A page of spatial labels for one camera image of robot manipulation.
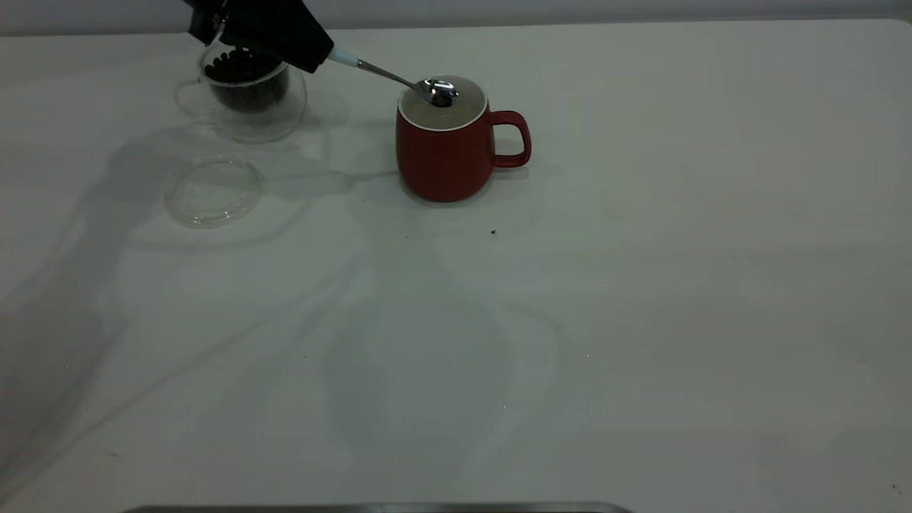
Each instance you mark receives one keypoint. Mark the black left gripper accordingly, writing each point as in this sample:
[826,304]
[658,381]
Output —
[206,18]

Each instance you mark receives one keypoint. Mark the red ceramic mug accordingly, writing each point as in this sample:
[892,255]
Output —
[442,167]

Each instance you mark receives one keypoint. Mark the dark coffee beans pile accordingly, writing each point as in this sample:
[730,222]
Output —
[246,82]

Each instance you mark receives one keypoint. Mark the clear glass saucer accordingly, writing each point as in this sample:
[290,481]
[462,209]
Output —
[214,196]

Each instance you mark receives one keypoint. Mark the clear double-wall glass cup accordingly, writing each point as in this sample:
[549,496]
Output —
[271,121]

